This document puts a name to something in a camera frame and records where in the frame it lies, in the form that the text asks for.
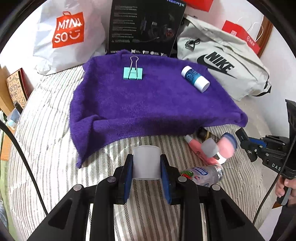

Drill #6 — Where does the pink blue round case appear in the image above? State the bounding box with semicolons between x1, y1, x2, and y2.
217;133;237;159

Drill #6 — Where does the small white tape roll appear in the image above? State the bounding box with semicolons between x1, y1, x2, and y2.
132;145;161;180

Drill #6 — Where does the clear watermelon drink bottle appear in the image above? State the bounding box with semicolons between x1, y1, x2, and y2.
180;164;223;187

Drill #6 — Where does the white blue hydrating balm jar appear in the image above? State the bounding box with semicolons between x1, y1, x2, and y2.
181;66;210;93

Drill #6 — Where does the teal binder clip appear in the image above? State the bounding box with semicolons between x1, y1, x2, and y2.
123;55;143;80

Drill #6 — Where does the person right hand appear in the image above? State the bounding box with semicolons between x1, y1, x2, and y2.
275;176;296;207

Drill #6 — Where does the pink tube white cap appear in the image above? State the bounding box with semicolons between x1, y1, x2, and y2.
184;135;227;165

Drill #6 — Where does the dark gold-trimmed bottle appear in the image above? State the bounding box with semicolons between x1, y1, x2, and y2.
196;127;220;143

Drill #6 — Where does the white Nike bag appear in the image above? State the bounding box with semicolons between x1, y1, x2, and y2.
177;15;271;101

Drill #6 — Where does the purple towel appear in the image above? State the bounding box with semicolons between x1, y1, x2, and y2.
70;50;248;168

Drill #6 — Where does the red paper bag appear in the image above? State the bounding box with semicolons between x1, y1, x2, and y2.
222;21;260;54

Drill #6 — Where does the brown patterned box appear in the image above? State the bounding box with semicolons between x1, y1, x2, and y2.
6;68;32;109

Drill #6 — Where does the wooden furniture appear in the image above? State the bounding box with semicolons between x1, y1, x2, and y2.
0;67;15;116

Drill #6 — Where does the black headset box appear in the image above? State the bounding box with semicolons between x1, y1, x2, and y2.
107;0;187;57

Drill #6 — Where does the white Miniso shopping bag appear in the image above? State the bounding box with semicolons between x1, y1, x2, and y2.
33;1;106;75

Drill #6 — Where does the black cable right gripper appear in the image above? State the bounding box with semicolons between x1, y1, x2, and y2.
252;136;296;227

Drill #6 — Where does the black cable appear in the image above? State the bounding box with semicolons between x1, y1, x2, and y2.
0;120;48;216

